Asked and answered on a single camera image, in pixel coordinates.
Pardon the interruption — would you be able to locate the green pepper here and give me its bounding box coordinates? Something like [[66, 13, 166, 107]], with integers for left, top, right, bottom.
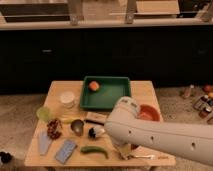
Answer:
[[80, 146, 109, 159]]

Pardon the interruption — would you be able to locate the orange plastic bowl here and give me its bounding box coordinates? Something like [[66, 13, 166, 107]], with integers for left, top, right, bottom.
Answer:
[[138, 104, 160, 121]]

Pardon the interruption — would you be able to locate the green plastic tray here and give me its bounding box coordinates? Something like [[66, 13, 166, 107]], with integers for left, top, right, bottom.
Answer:
[[80, 76, 131, 111]]

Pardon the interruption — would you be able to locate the metal measuring cup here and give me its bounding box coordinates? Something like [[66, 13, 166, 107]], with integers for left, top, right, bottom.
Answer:
[[71, 119, 84, 136]]

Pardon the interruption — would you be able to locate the small orange fruit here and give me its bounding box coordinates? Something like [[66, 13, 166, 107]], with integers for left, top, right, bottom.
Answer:
[[89, 81, 100, 91]]

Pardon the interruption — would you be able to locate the blue sponge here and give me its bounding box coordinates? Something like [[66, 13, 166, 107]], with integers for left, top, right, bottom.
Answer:
[[55, 140, 77, 164]]

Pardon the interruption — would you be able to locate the black white brush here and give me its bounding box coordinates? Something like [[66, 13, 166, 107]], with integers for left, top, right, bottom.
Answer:
[[88, 127, 105, 139]]

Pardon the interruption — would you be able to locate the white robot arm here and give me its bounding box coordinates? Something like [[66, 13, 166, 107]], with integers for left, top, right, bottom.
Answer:
[[104, 96, 213, 166]]

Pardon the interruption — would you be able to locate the black object on floor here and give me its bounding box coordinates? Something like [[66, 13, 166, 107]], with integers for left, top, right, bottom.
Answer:
[[0, 152, 12, 164]]

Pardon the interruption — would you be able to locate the wooden block sponge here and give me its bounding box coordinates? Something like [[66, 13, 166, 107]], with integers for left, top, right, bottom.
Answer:
[[85, 112, 107, 125]]

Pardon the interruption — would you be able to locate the wooden table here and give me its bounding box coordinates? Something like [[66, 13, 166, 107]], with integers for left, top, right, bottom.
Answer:
[[24, 80, 177, 168]]

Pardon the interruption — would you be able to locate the white round container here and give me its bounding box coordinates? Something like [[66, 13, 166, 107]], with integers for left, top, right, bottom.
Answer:
[[60, 92, 75, 108]]

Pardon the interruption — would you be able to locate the brown grape bunch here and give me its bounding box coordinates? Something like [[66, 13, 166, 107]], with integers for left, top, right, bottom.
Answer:
[[47, 118, 62, 140]]

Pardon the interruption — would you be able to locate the grey blue wedge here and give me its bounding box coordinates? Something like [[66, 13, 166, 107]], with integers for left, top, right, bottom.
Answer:
[[38, 131, 52, 155]]

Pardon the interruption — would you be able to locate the light green cup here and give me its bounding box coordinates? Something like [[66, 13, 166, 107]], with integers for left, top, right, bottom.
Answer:
[[36, 107, 51, 122]]

